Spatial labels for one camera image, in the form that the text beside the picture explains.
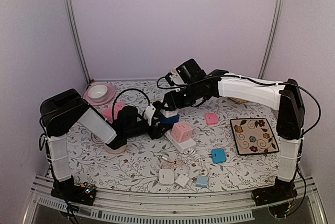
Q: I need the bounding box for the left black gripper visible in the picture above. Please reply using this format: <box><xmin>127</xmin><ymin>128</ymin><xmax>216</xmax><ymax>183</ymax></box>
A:
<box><xmin>126</xmin><ymin>115</ymin><xmax>172</xmax><ymax>140</ymax></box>

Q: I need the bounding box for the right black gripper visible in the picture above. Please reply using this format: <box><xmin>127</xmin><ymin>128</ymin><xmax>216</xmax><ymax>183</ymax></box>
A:
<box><xmin>163</xmin><ymin>81</ymin><xmax>202</xmax><ymax>109</ymax></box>

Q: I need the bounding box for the white cube socket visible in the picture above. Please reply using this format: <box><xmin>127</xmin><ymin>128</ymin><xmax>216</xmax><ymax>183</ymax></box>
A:
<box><xmin>161</xmin><ymin>109</ymin><xmax>178</xmax><ymax>118</ymax></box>

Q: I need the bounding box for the dark blue cube socket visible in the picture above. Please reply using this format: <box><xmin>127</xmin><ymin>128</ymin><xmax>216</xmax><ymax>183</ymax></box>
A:
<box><xmin>160</xmin><ymin>114</ymin><xmax>180</xmax><ymax>125</ymax></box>

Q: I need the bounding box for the pink cube socket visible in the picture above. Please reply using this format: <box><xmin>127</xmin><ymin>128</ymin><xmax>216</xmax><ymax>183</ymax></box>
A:
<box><xmin>171</xmin><ymin>121</ymin><xmax>193</xmax><ymax>143</ymax></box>

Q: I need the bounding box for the white power strip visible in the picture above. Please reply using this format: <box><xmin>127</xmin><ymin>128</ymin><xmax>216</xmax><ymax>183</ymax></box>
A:
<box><xmin>164</xmin><ymin>129</ymin><xmax>210</xmax><ymax>177</ymax></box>

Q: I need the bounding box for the white plug adapter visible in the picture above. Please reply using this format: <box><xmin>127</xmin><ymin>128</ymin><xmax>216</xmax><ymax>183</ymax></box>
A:
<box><xmin>159</xmin><ymin>169</ymin><xmax>175</xmax><ymax>185</ymax></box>

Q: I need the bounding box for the white charger with cable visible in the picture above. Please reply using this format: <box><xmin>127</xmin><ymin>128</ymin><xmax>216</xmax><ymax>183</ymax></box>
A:
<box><xmin>159</xmin><ymin>155</ymin><xmax>190</xmax><ymax>188</ymax></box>

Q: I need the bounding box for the pink plug adapter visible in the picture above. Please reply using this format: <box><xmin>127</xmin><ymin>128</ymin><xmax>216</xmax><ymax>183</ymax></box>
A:
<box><xmin>205</xmin><ymin>113</ymin><xmax>219</xmax><ymax>125</ymax></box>

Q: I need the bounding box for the round pink socket with cord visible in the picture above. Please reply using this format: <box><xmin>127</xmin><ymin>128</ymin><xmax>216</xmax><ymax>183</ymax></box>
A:
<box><xmin>91</xmin><ymin>133</ymin><xmax>126</xmax><ymax>155</ymax></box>

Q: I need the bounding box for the pink power strip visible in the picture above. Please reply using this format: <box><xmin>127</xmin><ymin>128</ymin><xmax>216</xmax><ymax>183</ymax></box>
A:
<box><xmin>102</xmin><ymin>102</ymin><xmax>125</xmax><ymax>122</ymax></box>

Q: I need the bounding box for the blue plug adapter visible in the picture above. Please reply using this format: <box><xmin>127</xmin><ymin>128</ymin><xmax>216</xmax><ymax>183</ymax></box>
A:
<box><xmin>211</xmin><ymin>148</ymin><xmax>227</xmax><ymax>164</ymax></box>

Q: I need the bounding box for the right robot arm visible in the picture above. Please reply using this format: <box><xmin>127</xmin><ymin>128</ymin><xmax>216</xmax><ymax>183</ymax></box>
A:
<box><xmin>163</xmin><ymin>59</ymin><xmax>305</xmax><ymax>201</ymax></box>

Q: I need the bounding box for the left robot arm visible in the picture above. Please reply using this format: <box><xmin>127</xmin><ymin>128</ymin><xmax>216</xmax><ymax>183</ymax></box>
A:
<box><xmin>39</xmin><ymin>88</ymin><xmax>172</xmax><ymax>200</ymax></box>

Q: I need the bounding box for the light blue charger plug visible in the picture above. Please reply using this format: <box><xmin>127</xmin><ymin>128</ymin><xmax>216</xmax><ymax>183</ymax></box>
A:
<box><xmin>196</xmin><ymin>175</ymin><xmax>209</xmax><ymax>188</ymax></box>

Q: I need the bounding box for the cream ceramic mug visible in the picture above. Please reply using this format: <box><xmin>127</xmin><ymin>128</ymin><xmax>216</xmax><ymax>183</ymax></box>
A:
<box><xmin>171</xmin><ymin>68</ymin><xmax>178</xmax><ymax>75</ymax></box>

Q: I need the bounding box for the pink plate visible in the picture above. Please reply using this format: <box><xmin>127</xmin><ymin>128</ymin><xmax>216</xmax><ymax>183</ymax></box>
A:
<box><xmin>83</xmin><ymin>83</ymin><xmax>116</xmax><ymax>106</ymax></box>

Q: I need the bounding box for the yellow woven tray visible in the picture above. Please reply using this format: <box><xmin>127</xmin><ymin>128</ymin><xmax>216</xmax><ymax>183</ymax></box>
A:
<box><xmin>230</xmin><ymin>98</ymin><xmax>249</xmax><ymax>104</ymax></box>

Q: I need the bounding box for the floral table cloth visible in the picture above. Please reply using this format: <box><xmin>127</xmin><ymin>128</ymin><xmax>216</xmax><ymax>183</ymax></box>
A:
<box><xmin>52</xmin><ymin>80</ymin><xmax>302</xmax><ymax>194</ymax></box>

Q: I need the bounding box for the white bowl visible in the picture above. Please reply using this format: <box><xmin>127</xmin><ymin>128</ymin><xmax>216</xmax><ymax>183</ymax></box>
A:
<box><xmin>87</xmin><ymin>84</ymin><xmax>108</xmax><ymax>101</ymax></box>

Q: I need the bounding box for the floral square coaster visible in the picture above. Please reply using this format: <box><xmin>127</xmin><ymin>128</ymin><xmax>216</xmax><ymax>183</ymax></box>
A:
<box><xmin>230</xmin><ymin>118</ymin><xmax>279</xmax><ymax>156</ymax></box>

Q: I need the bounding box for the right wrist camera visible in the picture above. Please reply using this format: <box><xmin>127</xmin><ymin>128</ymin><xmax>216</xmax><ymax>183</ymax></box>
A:
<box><xmin>167</xmin><ymin>72</ymin><xmax>185</xmax><ymax>86</ymax></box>

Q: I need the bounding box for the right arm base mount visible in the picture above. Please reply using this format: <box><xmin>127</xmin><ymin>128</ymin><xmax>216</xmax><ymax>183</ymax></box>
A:
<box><xmin>251</xmin><ymin>183</ymin><xmax>298</xmax><ymax>206</ymax></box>

